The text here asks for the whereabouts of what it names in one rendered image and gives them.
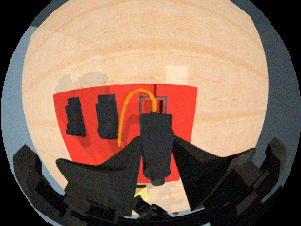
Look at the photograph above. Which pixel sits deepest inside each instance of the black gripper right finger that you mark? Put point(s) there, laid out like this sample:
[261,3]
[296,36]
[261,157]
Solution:
[202,172]

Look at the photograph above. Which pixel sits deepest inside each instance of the red flat plate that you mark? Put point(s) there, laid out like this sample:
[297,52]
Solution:
[89,118]

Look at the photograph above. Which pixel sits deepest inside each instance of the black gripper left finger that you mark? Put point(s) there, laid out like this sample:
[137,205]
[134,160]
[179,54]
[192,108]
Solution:
[116,177]

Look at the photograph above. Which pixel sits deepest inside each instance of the black micro servo with orange cable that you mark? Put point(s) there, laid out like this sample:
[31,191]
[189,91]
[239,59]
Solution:
[157,140]

